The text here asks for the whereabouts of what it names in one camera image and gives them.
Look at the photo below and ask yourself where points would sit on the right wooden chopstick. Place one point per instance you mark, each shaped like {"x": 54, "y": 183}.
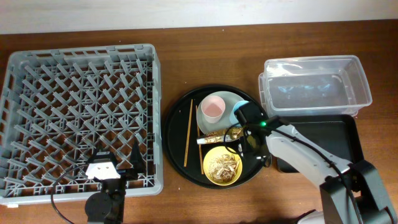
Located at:
{"x": 199, "y": 145}

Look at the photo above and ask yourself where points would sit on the pink cup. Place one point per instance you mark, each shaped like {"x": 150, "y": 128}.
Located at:
{"x": 212, "y": 108}

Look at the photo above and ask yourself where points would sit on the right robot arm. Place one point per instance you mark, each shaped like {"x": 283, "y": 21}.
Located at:
{"x": 350, "y": 192}

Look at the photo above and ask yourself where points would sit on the round black tray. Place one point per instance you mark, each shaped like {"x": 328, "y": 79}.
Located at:
{"x": 174, "y": 133}

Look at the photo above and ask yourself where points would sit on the clear plastic bin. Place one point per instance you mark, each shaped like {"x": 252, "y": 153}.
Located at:
{"x": 310, "y": 86}

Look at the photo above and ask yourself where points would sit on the grey dishwasher rack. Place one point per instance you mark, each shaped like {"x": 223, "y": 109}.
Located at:
{"x": 57, "y": 105}

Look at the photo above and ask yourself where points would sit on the grey plate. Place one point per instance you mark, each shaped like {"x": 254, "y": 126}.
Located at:
{"x": 230, "y": 99}

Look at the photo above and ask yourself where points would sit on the gold snack wrapper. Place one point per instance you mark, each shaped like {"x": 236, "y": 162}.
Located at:
{"x": 220, "y": 136}

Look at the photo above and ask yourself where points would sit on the left wooden chopstick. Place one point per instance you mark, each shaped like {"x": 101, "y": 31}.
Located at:
{"x": 188, "y": 134}

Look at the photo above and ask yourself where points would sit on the blue cup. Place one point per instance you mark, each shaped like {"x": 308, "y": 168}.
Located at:
{"x": 232, "y": 116}

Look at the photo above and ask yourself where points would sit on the wooden chopstick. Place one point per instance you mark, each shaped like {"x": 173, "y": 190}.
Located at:
{"x": 188, "y": 134}
{"x": 199, "y": 145}

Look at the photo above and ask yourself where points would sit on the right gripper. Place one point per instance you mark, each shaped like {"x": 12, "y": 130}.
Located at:
{"x": 249, "y": 114}

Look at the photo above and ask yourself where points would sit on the yellow bowl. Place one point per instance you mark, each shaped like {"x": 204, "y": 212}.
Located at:
{"x": 218, "y": 151}

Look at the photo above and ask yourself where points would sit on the black rectangular tray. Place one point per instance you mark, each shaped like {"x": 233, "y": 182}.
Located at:
{"x": 336, "y": 134}

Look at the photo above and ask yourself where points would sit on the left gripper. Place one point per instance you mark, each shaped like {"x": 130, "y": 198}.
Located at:
{"x": 123, "y": 174}

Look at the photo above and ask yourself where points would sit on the food scraps and rice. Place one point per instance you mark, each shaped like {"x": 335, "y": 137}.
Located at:
{"x": 224, "y": 168}

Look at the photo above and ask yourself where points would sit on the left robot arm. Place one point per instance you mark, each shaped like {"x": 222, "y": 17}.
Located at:
{"x": 107, "y": 205}

